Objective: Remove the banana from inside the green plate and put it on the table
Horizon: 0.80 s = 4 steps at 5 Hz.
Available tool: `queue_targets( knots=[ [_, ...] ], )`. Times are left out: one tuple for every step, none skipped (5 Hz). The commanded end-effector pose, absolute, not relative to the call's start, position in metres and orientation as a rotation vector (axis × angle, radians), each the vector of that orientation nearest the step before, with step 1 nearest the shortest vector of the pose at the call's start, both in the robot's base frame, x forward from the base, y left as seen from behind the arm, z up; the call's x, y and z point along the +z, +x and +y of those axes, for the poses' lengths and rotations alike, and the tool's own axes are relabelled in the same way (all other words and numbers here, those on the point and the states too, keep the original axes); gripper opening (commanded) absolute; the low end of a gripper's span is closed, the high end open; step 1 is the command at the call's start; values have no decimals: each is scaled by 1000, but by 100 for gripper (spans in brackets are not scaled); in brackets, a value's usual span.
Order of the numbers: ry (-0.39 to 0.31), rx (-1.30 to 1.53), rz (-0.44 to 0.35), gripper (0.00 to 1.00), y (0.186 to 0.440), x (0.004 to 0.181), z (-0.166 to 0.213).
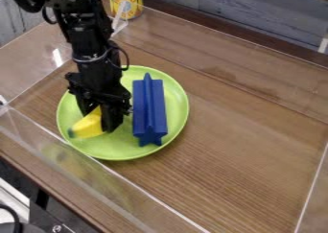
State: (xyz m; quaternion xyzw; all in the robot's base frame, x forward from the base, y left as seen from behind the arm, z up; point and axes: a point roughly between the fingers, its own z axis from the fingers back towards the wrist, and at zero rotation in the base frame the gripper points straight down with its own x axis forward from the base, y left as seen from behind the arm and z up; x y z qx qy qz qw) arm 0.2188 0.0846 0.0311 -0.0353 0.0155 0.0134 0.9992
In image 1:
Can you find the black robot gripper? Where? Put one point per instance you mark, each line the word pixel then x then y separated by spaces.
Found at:
pixel 95 85

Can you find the black device with knob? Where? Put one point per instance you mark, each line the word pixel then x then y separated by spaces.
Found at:
pixel 57 219

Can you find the yellow toy banana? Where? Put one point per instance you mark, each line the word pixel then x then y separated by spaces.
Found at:
pixel 88 126

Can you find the blue star-shaped block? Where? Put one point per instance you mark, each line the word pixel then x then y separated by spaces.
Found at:
pixel 150 124

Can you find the yellow labelled tin can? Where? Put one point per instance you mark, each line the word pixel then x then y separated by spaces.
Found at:
pixel 132 8

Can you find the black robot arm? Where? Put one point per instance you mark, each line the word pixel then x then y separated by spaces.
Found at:
pixel 84 25

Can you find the green round plate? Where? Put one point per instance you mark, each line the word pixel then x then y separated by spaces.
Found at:
pixel 118 146

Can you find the clear acrylic tray wall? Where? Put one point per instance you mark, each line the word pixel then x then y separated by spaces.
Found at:
pixel 245 171

